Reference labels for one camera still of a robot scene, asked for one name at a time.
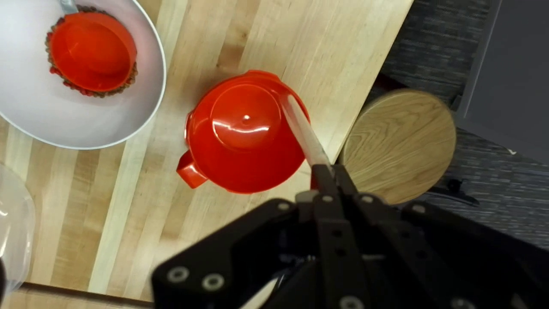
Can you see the white ceramic bowl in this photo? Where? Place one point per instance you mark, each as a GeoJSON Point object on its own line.
{"type": "Point", "coordinates": [39, 103]}

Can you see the clear lidded container yellow toy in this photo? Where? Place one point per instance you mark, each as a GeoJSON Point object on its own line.
{"type": "Point", "coordinates": [17, 230]}

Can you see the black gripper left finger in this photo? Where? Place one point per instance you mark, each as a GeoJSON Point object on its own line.
{"type": "Point", "coordinates": [343, 271]}

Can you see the orange plastic bowl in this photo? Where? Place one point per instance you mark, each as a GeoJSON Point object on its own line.
{"type": "Point", "coordinates": [238, 135]}

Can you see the clear white straw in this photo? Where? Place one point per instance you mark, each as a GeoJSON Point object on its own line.
{"type": "Point", "coordinates": [305, 134]}

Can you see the red measuring cup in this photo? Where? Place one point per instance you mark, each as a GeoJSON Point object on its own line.
{"type": "Point", "coordinates": [92, 51]}

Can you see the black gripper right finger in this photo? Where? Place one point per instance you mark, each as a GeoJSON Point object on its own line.
{"type": "Point", "coordinates": [403, 267]}

